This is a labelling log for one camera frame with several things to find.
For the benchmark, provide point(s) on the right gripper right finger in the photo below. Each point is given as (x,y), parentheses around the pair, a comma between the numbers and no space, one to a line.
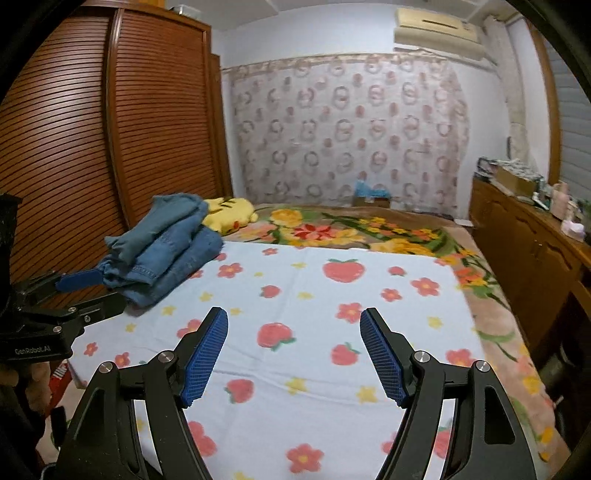
(486,440)

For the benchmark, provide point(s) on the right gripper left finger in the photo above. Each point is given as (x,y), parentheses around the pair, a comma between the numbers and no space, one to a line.
(102,440)

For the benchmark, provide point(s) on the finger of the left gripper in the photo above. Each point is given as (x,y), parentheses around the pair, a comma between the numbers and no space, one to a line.
(79,281)
(100,308)

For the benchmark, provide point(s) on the teal green shorts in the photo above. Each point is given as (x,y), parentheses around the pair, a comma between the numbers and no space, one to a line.
(165,211)

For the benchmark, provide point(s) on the left hand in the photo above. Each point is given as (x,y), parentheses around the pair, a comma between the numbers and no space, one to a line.
(36,380)

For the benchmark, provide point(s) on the folded blue jeans stack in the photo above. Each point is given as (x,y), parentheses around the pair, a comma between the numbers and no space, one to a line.
(175,254)

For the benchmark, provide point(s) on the floral fleece blanket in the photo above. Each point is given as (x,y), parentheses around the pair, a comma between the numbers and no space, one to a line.
(396,232)

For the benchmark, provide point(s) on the yellow plush toy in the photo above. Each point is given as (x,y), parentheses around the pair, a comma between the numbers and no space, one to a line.
(228,215)

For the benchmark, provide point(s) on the wooden louvered wardrobe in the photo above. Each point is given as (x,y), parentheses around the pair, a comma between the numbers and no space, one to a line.
(120,103)

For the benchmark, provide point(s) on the brown wooden sideboard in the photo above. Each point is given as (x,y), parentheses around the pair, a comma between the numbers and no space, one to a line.
(544,274)

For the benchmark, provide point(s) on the white floral strawberry sheet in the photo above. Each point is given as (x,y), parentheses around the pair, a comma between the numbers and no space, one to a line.
(293,394)

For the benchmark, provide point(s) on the pink bottle on sideboard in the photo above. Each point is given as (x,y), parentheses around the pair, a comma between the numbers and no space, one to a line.
(559,200)

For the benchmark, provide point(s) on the cardboard box on sideboard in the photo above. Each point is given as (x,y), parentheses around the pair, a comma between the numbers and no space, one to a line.
(517,182)

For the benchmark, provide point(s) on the pink circle pattern curtain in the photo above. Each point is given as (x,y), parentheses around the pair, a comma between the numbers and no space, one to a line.
(308,128)

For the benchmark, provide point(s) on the blue item on box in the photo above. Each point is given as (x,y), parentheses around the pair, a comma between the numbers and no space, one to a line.
(365,191)

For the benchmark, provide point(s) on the grey window shutter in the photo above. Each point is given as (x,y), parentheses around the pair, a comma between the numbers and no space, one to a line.
(574,116)

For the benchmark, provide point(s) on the white air conditioner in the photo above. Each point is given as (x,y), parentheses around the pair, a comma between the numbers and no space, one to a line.
(429,30)

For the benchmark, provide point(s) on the black camera box left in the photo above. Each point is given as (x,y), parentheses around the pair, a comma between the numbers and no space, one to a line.
(9,205)

